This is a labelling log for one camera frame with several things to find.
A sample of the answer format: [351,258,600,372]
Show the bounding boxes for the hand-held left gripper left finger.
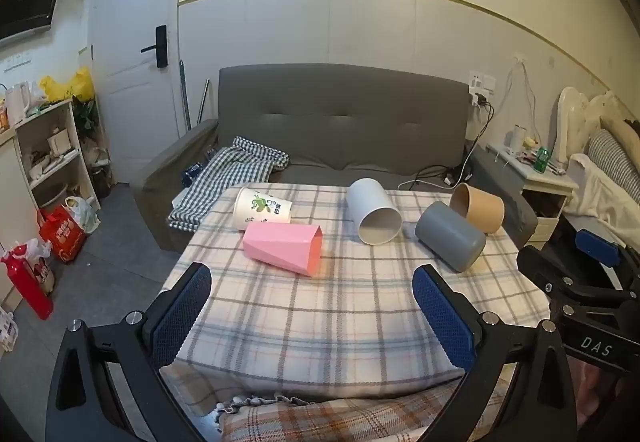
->
[46,262,213,442]

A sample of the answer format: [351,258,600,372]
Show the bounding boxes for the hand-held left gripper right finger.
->
[411,264,582,442]

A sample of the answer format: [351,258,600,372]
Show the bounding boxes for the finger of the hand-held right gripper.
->
[559,213,640,293]
[516,246,637,309]

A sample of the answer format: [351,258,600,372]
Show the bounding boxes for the grey cup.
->
[415,201,487,273]

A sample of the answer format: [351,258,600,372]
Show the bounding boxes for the brown plastic cup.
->
[449,183,506,235]

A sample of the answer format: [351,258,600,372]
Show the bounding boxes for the pink faceted cup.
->
[242,222,324,277]

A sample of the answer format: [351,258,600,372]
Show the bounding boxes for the plain white cup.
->
[347,178,404,245]

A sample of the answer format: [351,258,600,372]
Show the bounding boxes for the white printed paper cup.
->
[233,187,293,231]

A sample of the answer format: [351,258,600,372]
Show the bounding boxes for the person's right hand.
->
[574,357,627,429]

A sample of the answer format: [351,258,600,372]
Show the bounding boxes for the white blanket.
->
[564,152,640,231]

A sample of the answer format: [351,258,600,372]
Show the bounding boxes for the white nightstand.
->
[486,141,579,251]

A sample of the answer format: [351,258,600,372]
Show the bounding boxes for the striped pillow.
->
[587,127,640,203]

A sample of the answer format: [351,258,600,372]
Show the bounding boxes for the grey plaid tablecloth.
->
[159,182,552,410]

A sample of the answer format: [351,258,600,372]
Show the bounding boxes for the white bed headboard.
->
[556,86,640,163]

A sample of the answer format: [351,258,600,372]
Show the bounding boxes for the orange plaid cloth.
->
[212,379,506,442]

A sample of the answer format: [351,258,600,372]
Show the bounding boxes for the white cylinder container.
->
[509,124,530,151]

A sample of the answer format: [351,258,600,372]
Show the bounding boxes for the white plastic bag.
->
[64,195,101,234]

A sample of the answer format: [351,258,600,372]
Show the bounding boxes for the red shopping bag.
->
[38,205,87,265]

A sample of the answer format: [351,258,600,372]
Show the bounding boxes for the blue packet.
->
[182,162,206,187]

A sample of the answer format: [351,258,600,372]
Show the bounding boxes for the blue checked cloth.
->
[167,137,291,231]

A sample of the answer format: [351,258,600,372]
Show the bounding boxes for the red canister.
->
[0,243,55,321]

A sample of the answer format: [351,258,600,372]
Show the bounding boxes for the white shelf unit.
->
[12,98,101,223]

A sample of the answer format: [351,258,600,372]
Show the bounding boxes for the metal pole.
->
[197,78,211,121]

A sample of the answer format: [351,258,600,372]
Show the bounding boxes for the green plant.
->
[72,96,101,139]

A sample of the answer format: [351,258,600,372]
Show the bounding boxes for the grey sofa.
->
[131,64,539,253]

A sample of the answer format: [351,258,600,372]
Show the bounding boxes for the yellow plastic bag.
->
[39,67,95,103]

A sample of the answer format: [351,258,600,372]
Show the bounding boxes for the white electric kettle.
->
[5,82,32,125]

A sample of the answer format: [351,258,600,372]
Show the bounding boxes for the white door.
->
[87,0,188,186]

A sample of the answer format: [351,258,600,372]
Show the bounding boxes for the black cable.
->
[422,99,497,185]

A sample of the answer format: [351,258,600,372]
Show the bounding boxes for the white hanging cable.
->
[499,53,542,123]

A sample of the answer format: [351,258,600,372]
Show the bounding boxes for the white wall outlet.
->
[468,70,497,95]

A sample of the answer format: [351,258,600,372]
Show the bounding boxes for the black door lock handle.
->
[140,25,169,68]

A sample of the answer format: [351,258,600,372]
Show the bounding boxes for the white wall switches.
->
[2,52,32,73]

